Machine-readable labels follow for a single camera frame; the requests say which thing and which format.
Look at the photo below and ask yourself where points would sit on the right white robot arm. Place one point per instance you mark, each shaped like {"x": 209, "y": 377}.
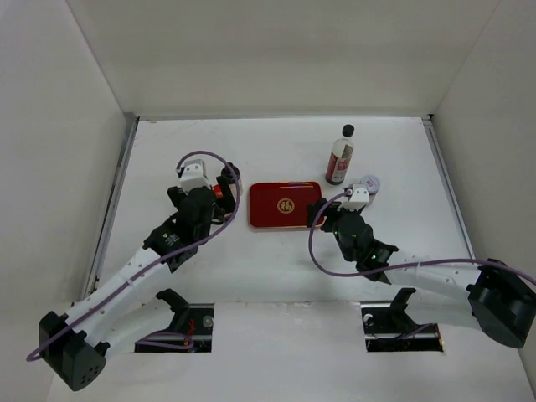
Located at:
{"x": 485, "y": 295}

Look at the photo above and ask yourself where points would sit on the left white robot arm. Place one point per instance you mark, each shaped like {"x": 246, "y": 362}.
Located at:
{"x": 139, "y": 300}

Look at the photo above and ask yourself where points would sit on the white-lid seasoning jar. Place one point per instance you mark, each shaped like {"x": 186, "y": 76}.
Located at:
{"x": 372, "y": 184}

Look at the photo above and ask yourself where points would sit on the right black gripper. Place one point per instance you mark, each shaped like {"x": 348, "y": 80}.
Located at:
{"x": 328, "y": 211}

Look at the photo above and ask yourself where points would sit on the red-lid chili oil jar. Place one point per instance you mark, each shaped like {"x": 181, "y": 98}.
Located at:
{"x": 218, "y": 191}

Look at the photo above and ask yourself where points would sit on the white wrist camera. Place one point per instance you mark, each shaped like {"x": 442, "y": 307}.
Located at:
{"x": 192, "y": 174}
{"x": 356, "y": 197}

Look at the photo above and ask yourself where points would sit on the soy sauce bottle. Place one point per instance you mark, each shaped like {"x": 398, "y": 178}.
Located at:
{"x": 340, "y": 156}

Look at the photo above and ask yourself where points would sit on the black-cap glass shaker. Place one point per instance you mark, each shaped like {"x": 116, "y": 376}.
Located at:
{"x": 231, "y": 174}

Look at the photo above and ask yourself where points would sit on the red gold-rimmed tray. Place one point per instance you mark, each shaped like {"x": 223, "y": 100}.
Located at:
{"x": 281, "y": 205}

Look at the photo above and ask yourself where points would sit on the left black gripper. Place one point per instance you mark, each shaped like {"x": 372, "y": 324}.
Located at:
{"x": 227, "y": 201}

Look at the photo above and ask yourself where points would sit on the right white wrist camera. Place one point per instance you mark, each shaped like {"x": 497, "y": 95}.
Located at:
{"x": 356, "y": 197}

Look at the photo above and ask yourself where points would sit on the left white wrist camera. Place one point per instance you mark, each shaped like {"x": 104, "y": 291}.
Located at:
{"x": 192, "y": 174}

